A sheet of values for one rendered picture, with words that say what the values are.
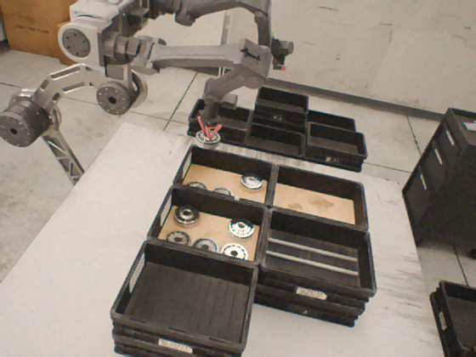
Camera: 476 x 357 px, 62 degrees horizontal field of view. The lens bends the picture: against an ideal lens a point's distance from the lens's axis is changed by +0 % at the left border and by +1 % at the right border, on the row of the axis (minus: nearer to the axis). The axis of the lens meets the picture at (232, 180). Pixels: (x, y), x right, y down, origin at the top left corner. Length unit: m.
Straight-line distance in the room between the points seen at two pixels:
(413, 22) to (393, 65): 0.44
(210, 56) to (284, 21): 3.26
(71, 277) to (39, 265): 0.13
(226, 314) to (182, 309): 0.14
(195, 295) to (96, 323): 0.35
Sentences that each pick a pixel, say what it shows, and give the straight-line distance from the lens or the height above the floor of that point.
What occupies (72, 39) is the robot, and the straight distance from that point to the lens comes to 1.37.
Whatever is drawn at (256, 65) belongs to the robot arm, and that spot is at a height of 1.53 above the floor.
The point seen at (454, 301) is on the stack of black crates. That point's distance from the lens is 2.57.
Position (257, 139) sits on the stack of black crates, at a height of 0.38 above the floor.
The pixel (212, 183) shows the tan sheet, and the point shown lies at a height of 0.83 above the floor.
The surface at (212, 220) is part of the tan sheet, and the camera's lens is 1.60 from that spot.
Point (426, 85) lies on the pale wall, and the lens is 4.79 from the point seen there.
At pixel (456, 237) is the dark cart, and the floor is 0.20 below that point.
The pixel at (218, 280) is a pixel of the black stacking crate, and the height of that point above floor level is 0.83.
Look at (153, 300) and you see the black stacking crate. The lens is 1.36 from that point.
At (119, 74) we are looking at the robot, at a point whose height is 1.23.
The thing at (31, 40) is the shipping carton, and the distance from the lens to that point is 4.89.
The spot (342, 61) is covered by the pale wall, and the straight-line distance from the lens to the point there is 4.53.
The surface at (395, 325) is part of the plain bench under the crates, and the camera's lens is 1.71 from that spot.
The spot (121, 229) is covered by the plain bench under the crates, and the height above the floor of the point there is 0.70.
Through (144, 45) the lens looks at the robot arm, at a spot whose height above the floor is 1.47.
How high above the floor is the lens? 1.97
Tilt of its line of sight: 39 degrees down
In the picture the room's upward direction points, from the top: 11 degrees clockwise
